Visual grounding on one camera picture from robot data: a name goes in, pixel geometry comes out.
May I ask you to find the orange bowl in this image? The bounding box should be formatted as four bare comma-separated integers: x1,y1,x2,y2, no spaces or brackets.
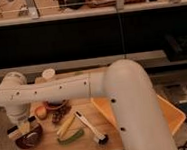
44,100,69,111

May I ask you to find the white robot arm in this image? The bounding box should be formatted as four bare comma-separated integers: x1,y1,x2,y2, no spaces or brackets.
0,59,177,150

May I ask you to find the white dish brush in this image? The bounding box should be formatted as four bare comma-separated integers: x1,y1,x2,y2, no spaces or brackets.
75,111,109,145

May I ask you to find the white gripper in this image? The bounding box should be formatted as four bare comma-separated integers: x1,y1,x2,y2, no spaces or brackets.
8,111,30,133

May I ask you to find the green pepper toy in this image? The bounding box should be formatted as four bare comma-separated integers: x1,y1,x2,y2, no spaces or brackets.
58,128,85,146

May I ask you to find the wooden table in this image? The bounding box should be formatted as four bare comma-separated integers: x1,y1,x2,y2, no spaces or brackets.
29,62,177,150

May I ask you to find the white cup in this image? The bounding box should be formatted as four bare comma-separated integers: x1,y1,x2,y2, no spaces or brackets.
42,68,56,81

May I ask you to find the yellow corn toy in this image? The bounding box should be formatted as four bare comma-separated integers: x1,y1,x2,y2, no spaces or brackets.
57,115,75,137

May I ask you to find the dark grapes toy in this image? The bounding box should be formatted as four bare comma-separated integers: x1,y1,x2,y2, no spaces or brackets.
51,106,71,125

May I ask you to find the purple bowl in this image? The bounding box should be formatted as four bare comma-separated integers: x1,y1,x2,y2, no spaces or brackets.
15,124,43,149

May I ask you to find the orange fruit toy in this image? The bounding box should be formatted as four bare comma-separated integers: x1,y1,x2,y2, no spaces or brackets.
34,106,47,120

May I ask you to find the black and white eraser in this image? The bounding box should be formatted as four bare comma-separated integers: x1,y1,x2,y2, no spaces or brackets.
5,115,40,143

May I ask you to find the orange plastic bin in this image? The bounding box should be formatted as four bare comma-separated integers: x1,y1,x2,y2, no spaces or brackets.
91,96,186,135

